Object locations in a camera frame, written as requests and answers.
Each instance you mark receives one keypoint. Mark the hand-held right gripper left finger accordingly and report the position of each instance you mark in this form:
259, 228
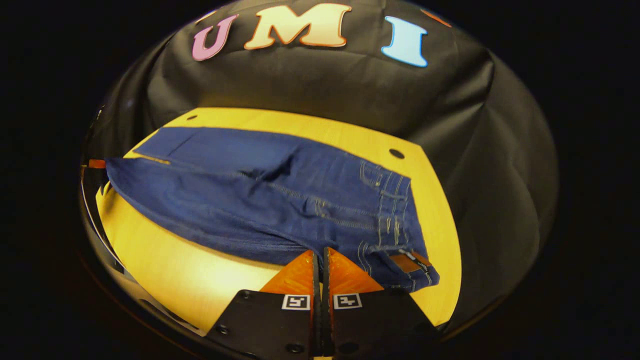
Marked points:
270, 325

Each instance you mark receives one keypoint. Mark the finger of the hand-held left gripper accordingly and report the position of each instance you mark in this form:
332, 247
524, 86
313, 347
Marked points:
97, 163

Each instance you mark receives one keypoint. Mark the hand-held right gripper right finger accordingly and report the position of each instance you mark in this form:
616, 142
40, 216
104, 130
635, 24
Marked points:
375, 325

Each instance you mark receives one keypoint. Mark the blue denim jeans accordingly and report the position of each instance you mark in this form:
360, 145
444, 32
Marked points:
240, 200

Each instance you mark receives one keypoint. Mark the black backdrop cloth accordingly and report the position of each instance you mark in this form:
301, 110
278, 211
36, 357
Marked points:
325, 85

